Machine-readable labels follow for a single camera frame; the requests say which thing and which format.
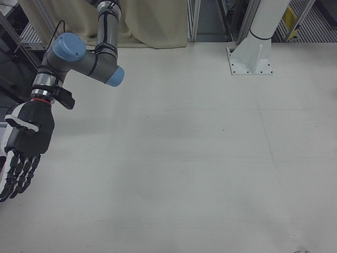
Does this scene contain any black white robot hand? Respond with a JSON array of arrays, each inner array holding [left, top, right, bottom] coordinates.
[[0, 100, 55, 203]]

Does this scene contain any metal shelf rack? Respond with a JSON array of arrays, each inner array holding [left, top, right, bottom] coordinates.
[[0, 0, 53, 106]]

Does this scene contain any beige curtain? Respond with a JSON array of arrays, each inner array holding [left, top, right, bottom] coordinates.
[[18, 0, 189, 49]]

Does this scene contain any yellow tag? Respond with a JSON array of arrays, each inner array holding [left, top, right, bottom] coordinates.
[[282, 6, 297, 27]]

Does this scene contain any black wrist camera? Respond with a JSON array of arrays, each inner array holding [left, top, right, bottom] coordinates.
[[52, 85, 76, 110]]

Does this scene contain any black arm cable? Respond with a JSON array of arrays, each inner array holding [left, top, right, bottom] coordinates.
[[46, 20, 66, 54]]

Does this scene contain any aluminium frame structure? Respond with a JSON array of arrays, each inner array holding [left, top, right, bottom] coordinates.
[[187, 0, 253, 43]]

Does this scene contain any white pedestal column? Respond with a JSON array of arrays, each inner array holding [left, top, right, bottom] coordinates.
[[226, 0, 290, 76]]

